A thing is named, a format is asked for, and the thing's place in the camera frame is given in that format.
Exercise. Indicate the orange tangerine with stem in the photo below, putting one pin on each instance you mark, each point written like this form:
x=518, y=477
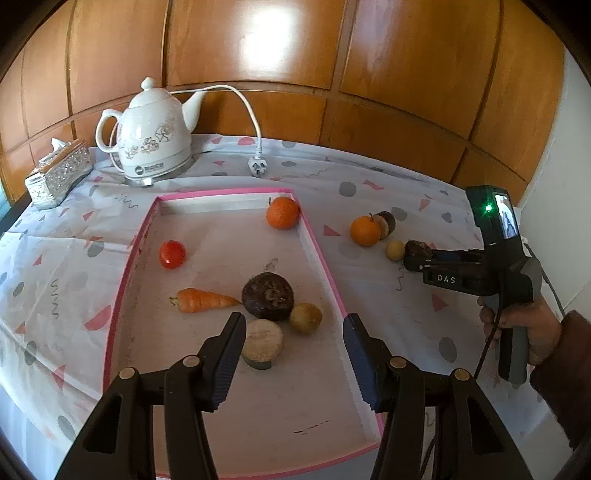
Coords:
x=365, y=231

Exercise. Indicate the silver tissue box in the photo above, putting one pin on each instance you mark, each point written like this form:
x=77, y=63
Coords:
x=58, y=172

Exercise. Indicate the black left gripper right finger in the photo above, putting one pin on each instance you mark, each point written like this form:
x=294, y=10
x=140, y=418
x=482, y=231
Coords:
x=370, y=358

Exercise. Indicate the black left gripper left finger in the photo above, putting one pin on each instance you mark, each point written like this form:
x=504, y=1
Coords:
x=219, y=357

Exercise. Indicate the dark brown round fruit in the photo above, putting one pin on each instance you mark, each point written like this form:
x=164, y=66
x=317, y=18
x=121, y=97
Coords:
x=268, y=296

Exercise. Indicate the red tomato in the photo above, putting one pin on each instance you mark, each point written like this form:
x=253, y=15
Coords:
x=172, y=254

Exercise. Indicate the white ceramic electric kettle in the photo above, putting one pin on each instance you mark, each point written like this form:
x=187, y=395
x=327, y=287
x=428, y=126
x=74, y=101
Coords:
x=152, y=136

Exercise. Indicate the dark sleeved right forearm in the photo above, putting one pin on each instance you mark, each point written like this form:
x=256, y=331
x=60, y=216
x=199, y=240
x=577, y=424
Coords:
x=564, y=379

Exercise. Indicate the small tan longan fruit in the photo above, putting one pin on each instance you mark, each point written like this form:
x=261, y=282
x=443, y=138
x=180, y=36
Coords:
x=305, y=318

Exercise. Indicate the patterned white tablecloth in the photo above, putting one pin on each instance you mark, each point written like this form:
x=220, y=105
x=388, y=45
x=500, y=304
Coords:
x=59, y=266

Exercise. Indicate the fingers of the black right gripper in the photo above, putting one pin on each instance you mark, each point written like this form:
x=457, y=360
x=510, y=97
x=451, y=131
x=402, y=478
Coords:
x=456, y=262

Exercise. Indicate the small tan round fruit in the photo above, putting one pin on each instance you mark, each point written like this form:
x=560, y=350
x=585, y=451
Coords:
x=395, y=250

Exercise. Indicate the dark brown wrinkled fruit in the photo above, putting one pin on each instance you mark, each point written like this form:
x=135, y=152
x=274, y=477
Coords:
x=416, y=254

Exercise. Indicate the person's right hand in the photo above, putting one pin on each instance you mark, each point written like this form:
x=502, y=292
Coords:
x=543, y=328

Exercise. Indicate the orange carrot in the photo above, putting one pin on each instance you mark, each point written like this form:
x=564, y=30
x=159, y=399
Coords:
x=191, y=300

